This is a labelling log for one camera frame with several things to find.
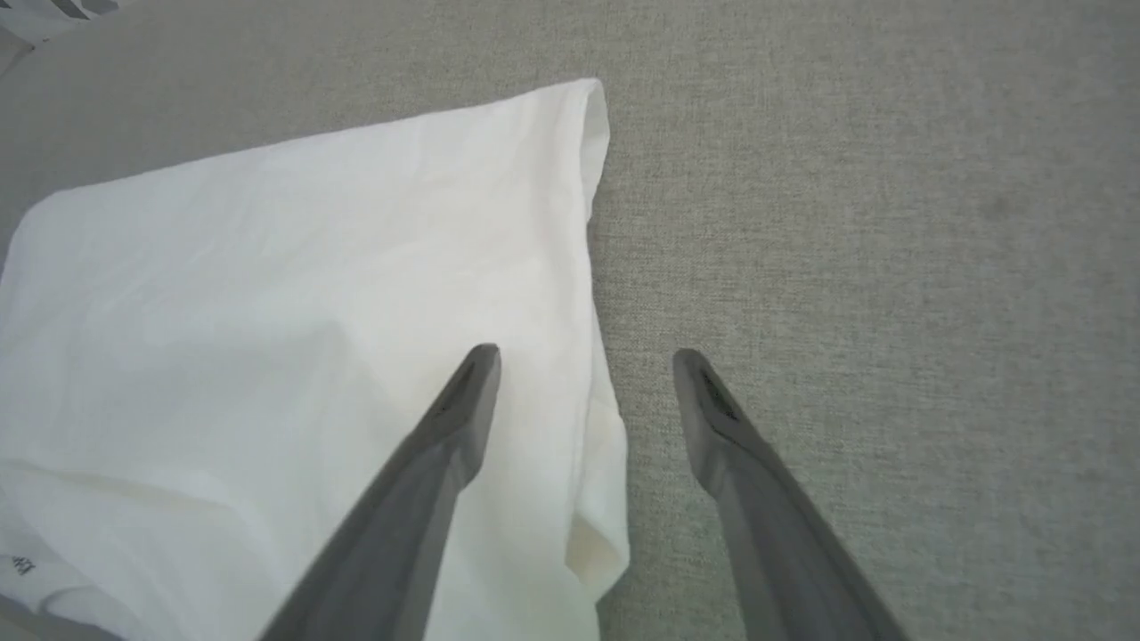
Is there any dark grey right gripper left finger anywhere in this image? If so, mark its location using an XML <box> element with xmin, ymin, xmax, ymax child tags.
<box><xmin>258</xmin><ymin>344</ymin><xmax>502</xmax><ymax>641</ymax></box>

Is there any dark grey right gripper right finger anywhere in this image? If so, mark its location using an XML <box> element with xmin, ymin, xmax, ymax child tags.
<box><xmin>672</xmin><ymin>348</ymin><xmax>910</xmax><ymax>641</ymax></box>

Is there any white garment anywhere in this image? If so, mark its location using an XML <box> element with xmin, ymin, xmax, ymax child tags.
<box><xmin>0</xmin><ymin>77</ymin><xmax>631</xmax><ymax>641</ymax></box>

